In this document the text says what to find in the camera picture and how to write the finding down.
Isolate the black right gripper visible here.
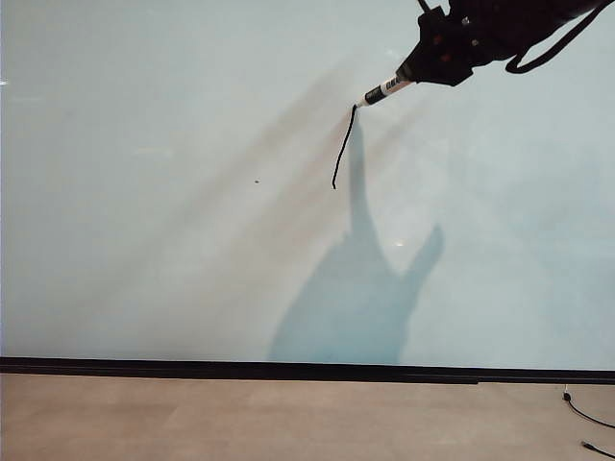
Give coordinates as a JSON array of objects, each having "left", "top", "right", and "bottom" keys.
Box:
[{"left": 400, "top": 0, "right": 600, "bottom": 88}]

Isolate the black and white whiteboard marker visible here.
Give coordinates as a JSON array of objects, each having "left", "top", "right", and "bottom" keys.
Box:
[{"left": 354, "top": 71, "right": 415, "bottom": 109}]

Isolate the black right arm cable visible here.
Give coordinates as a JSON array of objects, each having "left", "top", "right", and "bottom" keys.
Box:
[{"left": 504, "top": 0, "right": 609, "bottom": 75}]

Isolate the white whiteboard with black frame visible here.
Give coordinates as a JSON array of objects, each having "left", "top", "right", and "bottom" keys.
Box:
[{"left": 0, "top": 0, "right": 615, "bottom": 385}]

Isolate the black table edge rail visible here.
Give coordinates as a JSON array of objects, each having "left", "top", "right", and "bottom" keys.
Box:
[{"left": 0, "top": 370, "right": 481, "bottom": 387}]

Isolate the black cable with plug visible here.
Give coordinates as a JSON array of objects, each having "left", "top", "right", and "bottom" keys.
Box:
[{"left": 562, "top": 389, "right": 615, "bottom": 429}]

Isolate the thin black cable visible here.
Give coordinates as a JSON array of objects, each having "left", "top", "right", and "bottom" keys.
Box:
[{"left": 581, "top": 439, "right": 615, "bottom": 458}]

